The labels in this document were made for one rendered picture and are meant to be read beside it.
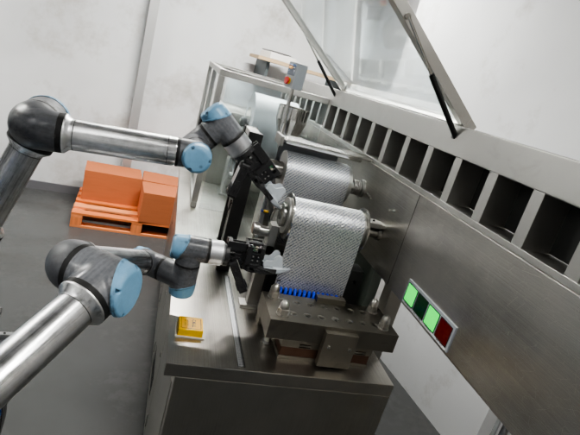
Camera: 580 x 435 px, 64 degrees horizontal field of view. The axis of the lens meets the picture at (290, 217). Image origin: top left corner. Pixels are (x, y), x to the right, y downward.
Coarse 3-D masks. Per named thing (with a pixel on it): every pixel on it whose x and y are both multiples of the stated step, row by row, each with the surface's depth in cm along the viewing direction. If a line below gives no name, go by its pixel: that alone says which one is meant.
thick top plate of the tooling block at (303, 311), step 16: (272, 304) 136; (304, 304) 141; (320, 304) 144; (272, 320) 128; (288, 320) 129; (304, 320) 132; (320, 320) 134; (336, 320) 138; (352, 320) 140; (368, 320) 143; (272, 336) 130; (288, 336) 131; (304, 336) 132; (320, 336) 133; (368, 336) 136; (384, 336) 137
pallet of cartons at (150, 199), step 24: (96, 168) 424; (120, 168) 444; (96, 192) 422; (120, 192) 429; (144, 192) 398; (168, 192) 415; (72, 216) 388; (96, 216) 393; (120, 216) 406; (144, 216) 405; (168, 216) 412
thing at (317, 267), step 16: (288, 240) 142; (304, 240) 143; (288, 256) 144; (304, 256) 145; (320, 256) 146; (336, 256) 148; (352, 256) 149; (288, 272) 146; (304, 272) 147; (320, 272) 148; (336, 272) 150; (288, 288) 148; (304, 288) 149; (320, 288) 150; (336, 288) 152
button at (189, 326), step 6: (180, 318) 135; (186, 318) 136; (192, 318) 137; (198, 318) 137; (180, 324) 132; (186, 324) 133; (192, 324) 134; (198, 324) 135; (180, 330) 130; (186, 330) 131; (192, 330) 131; (198, 330) 132; (192, 336) 132; (198, 336) 132
